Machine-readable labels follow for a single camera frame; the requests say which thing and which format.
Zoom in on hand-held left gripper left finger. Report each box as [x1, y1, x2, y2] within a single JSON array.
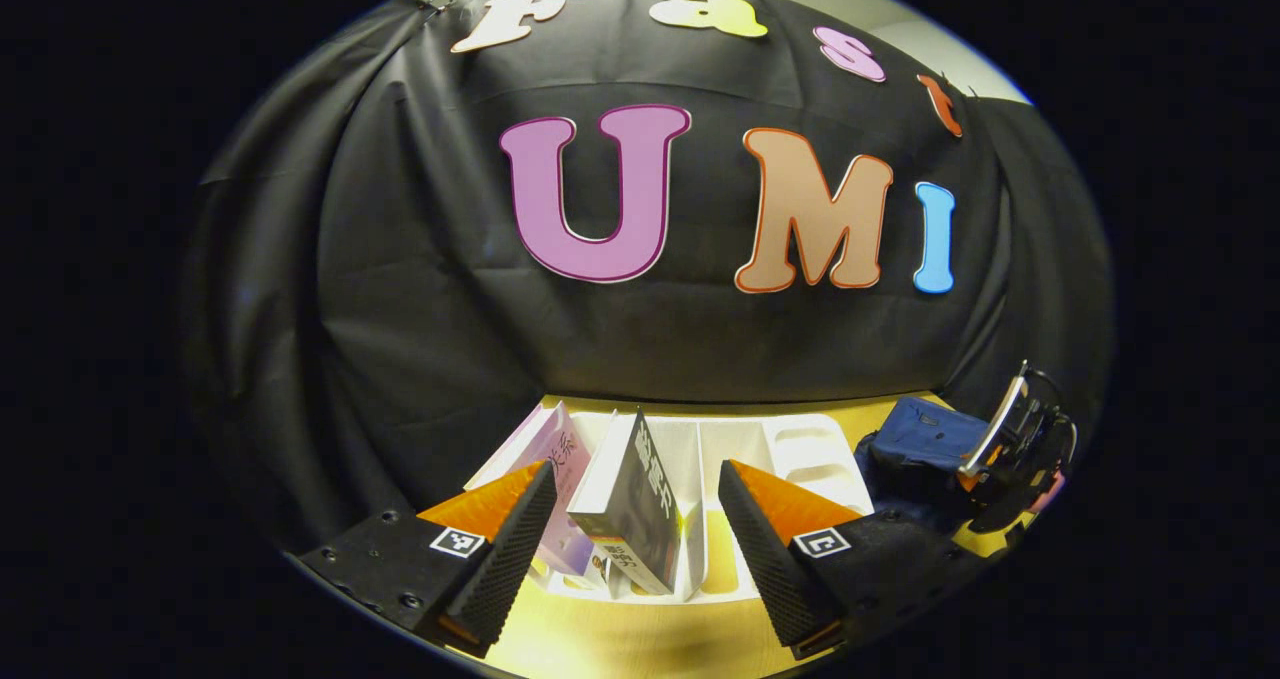
[[298, 459, 558, 660]]

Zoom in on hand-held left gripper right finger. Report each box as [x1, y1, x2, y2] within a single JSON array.
[[718, 459, 986, 660]]

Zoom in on blue schoolbag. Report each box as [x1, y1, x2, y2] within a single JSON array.
[[855, 395, 993, 520]]

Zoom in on white bookshelf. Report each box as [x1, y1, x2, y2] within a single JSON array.
[[465, 404, 876, 605]]

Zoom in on pink book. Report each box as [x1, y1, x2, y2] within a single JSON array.
[[465, 402, 601, 578]]

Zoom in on black portrait cover book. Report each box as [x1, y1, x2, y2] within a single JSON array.
[[566, 409, 683, 597]]

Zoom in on black backdrop cloth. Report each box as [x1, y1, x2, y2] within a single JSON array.
[[185, 0, 1116, 560]]

